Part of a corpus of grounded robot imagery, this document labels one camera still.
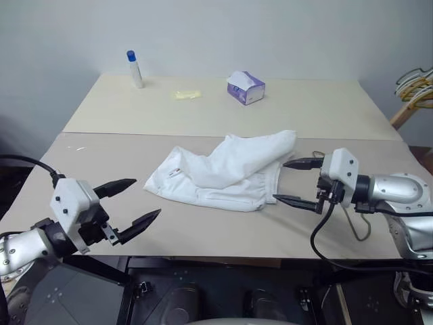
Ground purple tissue pack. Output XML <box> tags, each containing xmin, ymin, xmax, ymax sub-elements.
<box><xmin>225</xmin><ymin>70</ymin><xmax>266</xmax><ymax>107</ymax></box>

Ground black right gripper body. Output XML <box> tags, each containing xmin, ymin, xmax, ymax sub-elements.
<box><xmin>315</xmin><ymin>175</ymin><xmax>343</xmax><ymax>214</ymax></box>

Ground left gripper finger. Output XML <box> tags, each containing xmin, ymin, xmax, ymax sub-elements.
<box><xmin>118</xmin><ymin>208</ymin><xmax>162</xmax><ymax>246</ymax></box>
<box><xmin>93</xmin><ymin>177</ymin><xmax>138</xmax><ymax>201</ymax></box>

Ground white shorts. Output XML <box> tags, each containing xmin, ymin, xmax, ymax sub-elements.
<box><xmin>143</xmin><ymin>129</ymin><xmax>299</xmax><ymax>214</ymax></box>

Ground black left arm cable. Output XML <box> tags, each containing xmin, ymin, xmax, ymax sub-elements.
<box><xmin>0</xmin><ymin>154</ymin><xmax>67</xmax><ymax>189</ymax></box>

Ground yellow plastic wrapper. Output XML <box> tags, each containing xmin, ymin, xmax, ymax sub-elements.
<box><xmin>169</xmin><ymin>88</ymin><xmax>203</xmax><ymax>102</ymax></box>

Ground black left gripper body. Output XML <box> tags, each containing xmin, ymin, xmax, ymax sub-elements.
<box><xmin>77</xmin><ymin>200</ymin><xmax>122</xmax><ymax>247</ymax></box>

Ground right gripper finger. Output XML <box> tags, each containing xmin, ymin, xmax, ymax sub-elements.
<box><xmin>283</xmin><ymin>156</ymin><xmax>325</xmax><ymax>171</ymax></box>
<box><xmin>273</xmin><ymin>194</ymin><xmax>321</xmax><ymax>214</ymax></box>

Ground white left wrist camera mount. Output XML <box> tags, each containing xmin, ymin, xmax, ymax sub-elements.
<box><xmin>49</xmin><ymin>178</ymin><xmax>102</xmax><ymax>255</ymax></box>

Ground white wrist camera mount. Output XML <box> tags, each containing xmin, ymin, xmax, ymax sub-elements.
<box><xmin>49</xmin><ymin>178</ymin><xmax>102</xmax><ymax>255</ymax></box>
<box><xmin>319</xmin><ymin>147</ymin><xmax>361</xmax><ymax>209</ymax></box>

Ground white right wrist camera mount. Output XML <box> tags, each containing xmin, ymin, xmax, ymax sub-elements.
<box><xmin>319</xmin><ymin>147</ymin><xmax>361</xmax><ymax>209</ymax></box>

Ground dark grey panel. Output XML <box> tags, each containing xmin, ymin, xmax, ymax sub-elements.
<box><xmin>336</xmin><ymin>280</ymin><xmax>412</xmax><ymax>325</ymax></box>
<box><xmin>32</xmin><ymin>256</ymin><xmax>132</xmax><ymax>325</ymax></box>

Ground white bottle with blue cap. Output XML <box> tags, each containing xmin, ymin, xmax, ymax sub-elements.
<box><xmin>125</xmin><ymin>49</ymin><xmax>145</xmax><ymax>90</ymax></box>

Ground dark rounded shape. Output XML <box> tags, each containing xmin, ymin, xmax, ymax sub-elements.
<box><xmin>161</xmin><ymin>283</ymin><xmax>204</xmax><ymax>320</ymax></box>

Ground wooden rack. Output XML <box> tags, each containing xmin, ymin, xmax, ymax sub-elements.
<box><xmin>389</xmin><ymin>97</ymin><xmax>433</xmax><ymax>132</ymax></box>

